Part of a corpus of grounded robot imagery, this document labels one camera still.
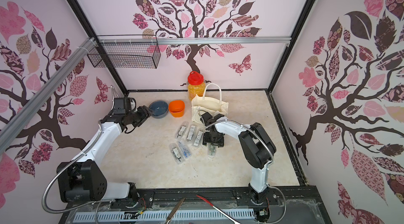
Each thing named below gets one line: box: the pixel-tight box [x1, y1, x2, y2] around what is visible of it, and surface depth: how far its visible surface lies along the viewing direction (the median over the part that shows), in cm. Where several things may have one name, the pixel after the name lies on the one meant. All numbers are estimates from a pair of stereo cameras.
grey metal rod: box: [164, 197, 187, 224], surface depth 72 cm
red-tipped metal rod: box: [196, 194, 241, 224], surface depth 70 cm
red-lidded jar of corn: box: [187, 70, 206, 101], surface depth 108 cm
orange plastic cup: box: [168, 99, 186, 118], surface depth 106 cm
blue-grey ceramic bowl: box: [148, 99, 169, 119], surface depth 106 cm
